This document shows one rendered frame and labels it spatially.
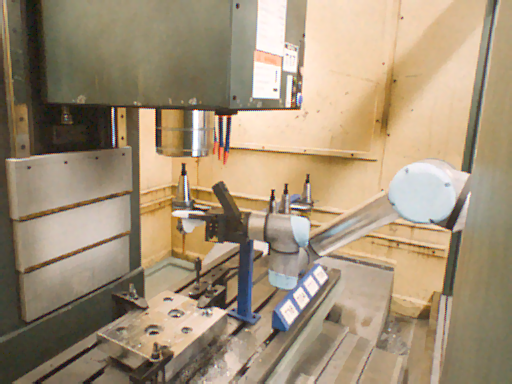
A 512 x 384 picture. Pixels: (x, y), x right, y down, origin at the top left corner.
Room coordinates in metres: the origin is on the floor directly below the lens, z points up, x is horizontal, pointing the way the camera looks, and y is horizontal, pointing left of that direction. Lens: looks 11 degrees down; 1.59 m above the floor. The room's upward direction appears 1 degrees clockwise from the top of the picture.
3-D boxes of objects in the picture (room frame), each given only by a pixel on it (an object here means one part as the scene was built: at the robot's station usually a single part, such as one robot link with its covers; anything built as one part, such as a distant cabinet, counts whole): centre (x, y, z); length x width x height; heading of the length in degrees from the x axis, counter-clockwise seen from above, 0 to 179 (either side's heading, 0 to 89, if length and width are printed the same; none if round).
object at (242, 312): (1.17, -0.14, 1.05); 0.10 x 0.05 x 0.30; 57
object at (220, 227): (1.02, -0.07, 1.26); 0.12 x 0.08 x 0.09; 72
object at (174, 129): (1.06, 0.05, 1.51); 0.16 x 0.16 x 0.12
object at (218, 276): (1.31, -0.03, 0.93); 0.26 x 0.05 x 0.06; 152
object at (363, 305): (1.60, -0.31, 0.75); 0.89 x 0.70 x 0.26; 57
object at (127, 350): (0.98, 0.10, 0.97); 0.29 x 0.23 x 0.05; 147
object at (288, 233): (0.97, -0.22, 1.26); 0.11 x 0.08 x 0.09; 72
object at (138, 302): (1.08, 0.21, 0.97); 0.13 x 0.03 x 0.15; 57
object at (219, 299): (1.11, -0.03, 0.97); 0.13 x 0.03 x 0.15; 147
